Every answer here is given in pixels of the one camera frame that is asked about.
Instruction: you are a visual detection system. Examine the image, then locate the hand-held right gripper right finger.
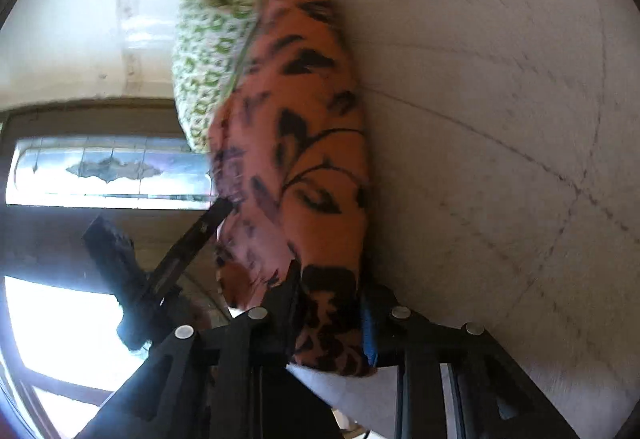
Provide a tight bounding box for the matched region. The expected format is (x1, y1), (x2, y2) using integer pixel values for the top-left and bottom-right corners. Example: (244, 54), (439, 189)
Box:
(361, 301), (583, 439)

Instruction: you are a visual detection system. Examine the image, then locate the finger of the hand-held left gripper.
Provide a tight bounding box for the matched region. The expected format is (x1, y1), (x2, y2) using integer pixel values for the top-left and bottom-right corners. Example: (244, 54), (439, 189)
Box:
(147, 198), (235, 292)

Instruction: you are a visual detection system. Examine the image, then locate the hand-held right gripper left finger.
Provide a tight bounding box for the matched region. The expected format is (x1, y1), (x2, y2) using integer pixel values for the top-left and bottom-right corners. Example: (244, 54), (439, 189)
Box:
(80, 260), (303, 439)

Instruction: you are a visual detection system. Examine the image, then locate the orange black floral shirt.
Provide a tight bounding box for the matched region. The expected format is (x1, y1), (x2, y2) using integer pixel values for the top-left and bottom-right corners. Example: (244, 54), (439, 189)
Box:
(206, 0), (378, 377)

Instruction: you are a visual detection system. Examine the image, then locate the stained glass window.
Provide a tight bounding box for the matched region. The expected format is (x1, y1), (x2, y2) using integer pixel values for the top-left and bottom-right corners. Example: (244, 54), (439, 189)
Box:
(5, 136), (218, 210)

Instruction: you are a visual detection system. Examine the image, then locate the green patterned pillow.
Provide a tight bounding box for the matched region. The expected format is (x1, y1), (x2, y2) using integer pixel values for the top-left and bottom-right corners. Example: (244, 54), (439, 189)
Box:
(171, 0), (266, 154)

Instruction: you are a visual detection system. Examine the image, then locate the bed with lilac sheet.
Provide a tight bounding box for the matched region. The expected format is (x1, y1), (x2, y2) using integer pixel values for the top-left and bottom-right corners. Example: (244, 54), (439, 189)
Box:
(285, 0), (636, 439)

